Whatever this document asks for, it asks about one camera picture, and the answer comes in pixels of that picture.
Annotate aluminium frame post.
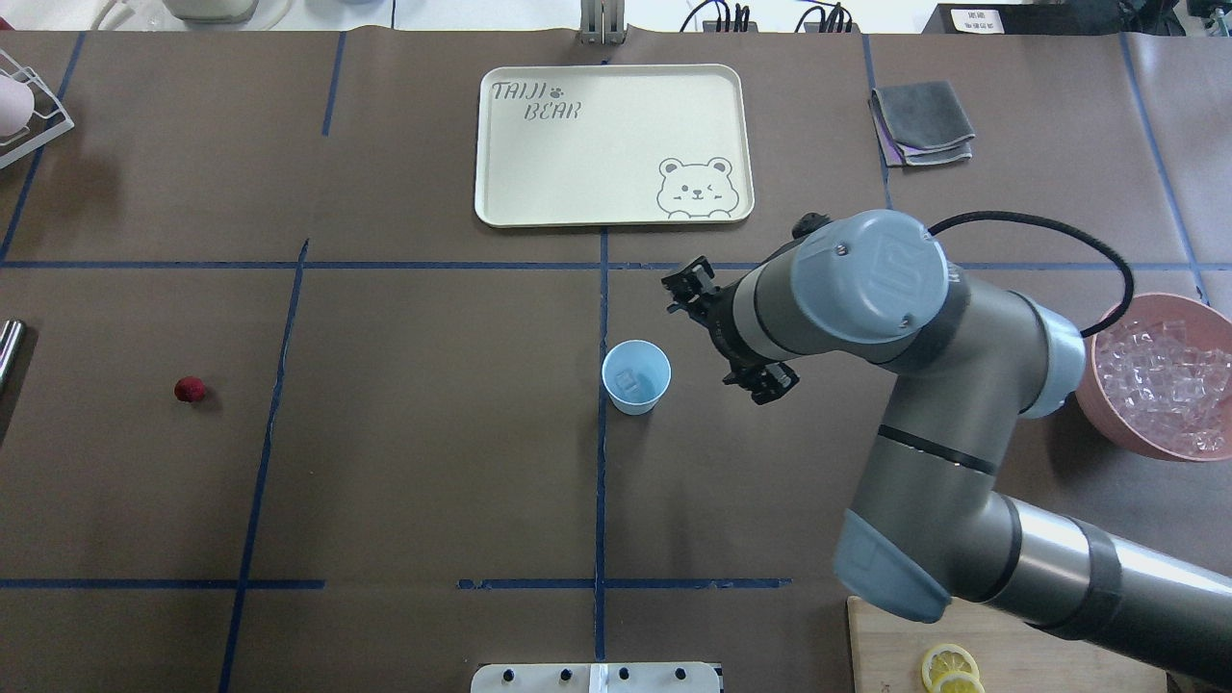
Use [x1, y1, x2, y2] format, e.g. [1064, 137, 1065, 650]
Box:
[579, 0, 628, 44]

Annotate black power strip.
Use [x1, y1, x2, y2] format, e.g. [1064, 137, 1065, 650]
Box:
[679, 1, 859, 35]

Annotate wooden cutting board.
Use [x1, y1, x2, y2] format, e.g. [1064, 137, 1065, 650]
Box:
[846, 597, 1167, 692]

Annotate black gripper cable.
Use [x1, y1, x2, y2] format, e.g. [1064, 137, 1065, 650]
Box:
[926, 212, 1135, 340]

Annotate white wire cup rack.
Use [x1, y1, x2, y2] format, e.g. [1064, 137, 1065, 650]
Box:
[1, 51, 75, 169]

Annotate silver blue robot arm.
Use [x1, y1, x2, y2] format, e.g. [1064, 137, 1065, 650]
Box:
[662, 208, 1231, 691]

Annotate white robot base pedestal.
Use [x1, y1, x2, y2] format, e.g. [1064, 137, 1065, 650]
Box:
[469, 661, 724, 692]

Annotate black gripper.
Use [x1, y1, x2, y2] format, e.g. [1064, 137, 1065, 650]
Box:
[662, 255, 800, 404]

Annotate pink cup on rack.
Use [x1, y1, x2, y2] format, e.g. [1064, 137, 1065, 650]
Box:
[0, 74, 34, 141]

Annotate pink bowl of ice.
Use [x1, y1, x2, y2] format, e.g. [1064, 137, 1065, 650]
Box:
[1076, 293, 1231, 462]

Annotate cream bear print tray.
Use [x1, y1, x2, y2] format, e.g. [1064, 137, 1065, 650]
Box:
[474, 64, 756, 228]

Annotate steel muddler black tip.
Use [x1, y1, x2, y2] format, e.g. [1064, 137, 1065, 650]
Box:
[0, 319, 26, 392]

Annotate lemon slices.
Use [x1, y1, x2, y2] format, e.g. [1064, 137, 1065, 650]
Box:
[919, 642, 986, 692]

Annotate grey folded cloth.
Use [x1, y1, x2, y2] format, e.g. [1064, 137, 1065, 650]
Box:
[869, 80, 976, 166]

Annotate light blue plastic cup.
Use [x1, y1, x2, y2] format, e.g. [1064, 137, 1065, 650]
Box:
[600, 342, 673, 416]

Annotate red strawberry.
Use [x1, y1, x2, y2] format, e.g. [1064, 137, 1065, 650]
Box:
[172, 376, 208, 403]

